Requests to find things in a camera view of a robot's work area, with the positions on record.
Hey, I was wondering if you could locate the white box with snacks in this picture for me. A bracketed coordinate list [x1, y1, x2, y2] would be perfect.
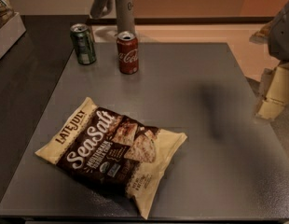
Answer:
[0, 0, 26, 60]

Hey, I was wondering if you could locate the green soda can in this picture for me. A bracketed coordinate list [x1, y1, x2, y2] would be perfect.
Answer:
[70, 23, 96, 65]

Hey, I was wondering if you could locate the brown sea salt chip bag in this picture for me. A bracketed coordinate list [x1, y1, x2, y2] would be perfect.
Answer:
[35, 98, 186, 218]

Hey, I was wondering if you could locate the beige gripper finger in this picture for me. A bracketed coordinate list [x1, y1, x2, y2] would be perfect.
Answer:
[255, 62, 289, 120]

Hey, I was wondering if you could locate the red coca-cola can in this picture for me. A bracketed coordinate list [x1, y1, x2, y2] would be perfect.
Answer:
[117, 31, 139, 75]

